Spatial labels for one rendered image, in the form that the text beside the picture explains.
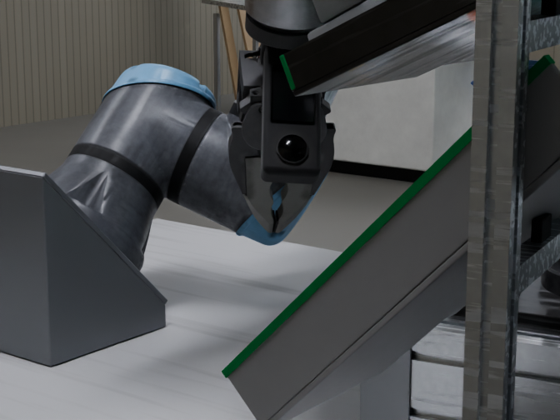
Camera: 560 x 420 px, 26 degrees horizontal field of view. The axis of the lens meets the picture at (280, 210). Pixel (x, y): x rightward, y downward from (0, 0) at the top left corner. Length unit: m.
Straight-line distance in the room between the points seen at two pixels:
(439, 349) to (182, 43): 9.37
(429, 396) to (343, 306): 0.37
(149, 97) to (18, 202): 0.22
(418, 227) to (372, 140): 6.15
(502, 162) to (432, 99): 5.99
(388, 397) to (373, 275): 0.40
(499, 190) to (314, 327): 0.16
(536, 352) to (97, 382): 0.43
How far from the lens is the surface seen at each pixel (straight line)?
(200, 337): 1.31
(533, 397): 1.00
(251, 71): 1.04
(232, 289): 1.48
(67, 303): 1.23
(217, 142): 1.33
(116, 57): 9.75
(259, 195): 1.06
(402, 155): 6.69
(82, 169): 1.32
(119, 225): 1.29
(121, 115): 1.35
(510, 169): 0.57
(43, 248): 1.20
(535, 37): 0.60
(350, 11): 0.67
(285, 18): 0.96
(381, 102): 6.72
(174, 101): 1.36
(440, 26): 0.62
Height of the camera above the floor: 1.27
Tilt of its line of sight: 12 degrees down
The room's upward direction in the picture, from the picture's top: straight up
